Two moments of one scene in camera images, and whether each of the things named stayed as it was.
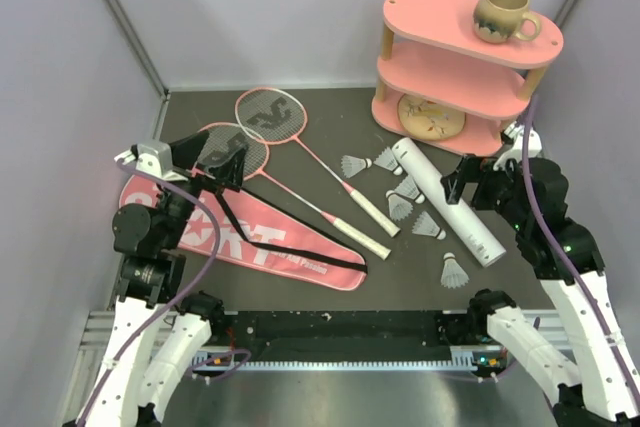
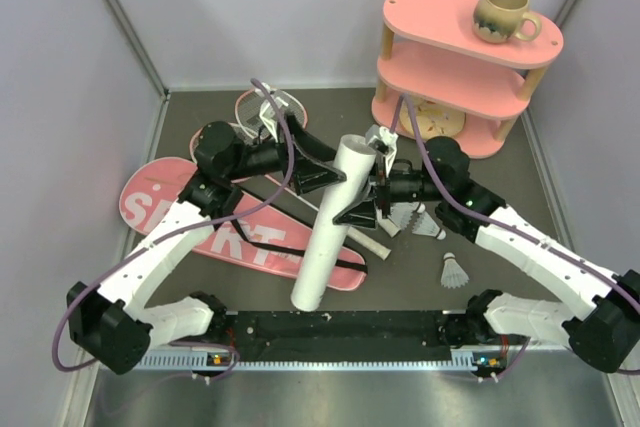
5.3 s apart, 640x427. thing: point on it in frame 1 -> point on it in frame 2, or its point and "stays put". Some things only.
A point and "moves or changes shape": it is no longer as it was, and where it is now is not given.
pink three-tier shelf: x=437 y=79 stays put
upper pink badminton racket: x=280 y=118 stays put
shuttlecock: x=408 y=187 moves or changes shape
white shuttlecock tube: x=474 y=234 moves or changes shape
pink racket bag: x=255 y=232 stays put
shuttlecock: x=424 y=225 stays put
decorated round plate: x=425 y=120 stays put
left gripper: x=186 y=152 -> x=310 y=176
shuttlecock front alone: x=452 y=276 stays put
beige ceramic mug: x=500 y=13 stays put
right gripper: x=469 y=170 -> x=362 y=214
